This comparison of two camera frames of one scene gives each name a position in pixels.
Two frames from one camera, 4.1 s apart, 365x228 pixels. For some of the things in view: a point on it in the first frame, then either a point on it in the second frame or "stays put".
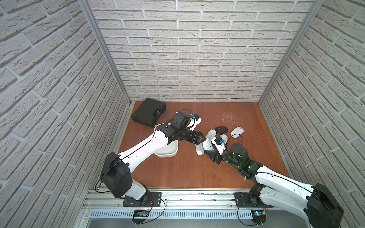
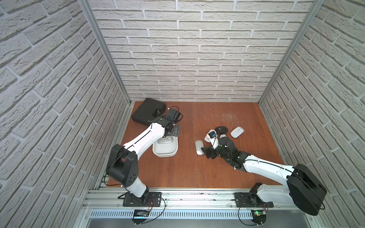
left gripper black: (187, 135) to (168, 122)
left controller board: (140, 213) stays put
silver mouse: (199, 148) stays put
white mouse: (235, 133) stays put
